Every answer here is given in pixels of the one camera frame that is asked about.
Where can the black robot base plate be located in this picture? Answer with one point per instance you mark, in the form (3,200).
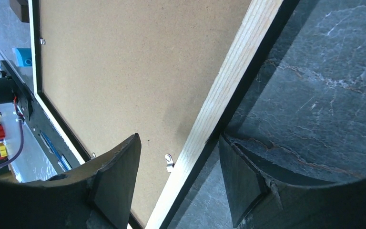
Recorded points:
(42,128)

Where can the blue grey eraser block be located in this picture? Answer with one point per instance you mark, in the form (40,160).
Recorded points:
(23,56)

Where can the black picture frame with photo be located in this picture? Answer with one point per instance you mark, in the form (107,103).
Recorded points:
(168,70)

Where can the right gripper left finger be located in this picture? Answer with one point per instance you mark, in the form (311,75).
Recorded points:
(95,195)

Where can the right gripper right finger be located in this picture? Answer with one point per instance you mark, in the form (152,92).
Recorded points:
(263,195)

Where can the small brown wooden block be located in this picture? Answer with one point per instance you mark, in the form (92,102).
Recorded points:
(20,9)

